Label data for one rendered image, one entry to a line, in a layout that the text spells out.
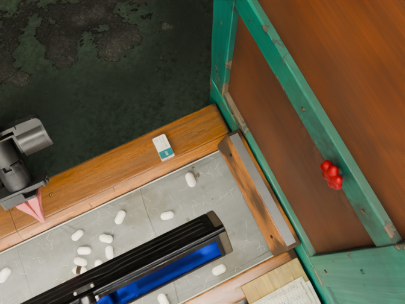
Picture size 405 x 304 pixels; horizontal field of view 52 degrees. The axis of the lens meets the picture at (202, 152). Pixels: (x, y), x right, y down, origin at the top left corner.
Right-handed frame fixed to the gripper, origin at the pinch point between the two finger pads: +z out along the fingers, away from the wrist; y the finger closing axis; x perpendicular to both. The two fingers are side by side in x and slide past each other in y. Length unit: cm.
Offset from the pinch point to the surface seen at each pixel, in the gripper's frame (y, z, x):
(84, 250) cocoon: 3.6, 13.4, 2.6
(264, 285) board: 39, 32, -15
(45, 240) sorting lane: -4.7, 9.6, 8.3
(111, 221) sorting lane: 11.8, 11.3, 6.7
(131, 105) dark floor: 29, 12, 102
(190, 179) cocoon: 34.0, 9.2, 5.4
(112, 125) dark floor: 18, 16, 99
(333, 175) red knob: 48, -8, -44
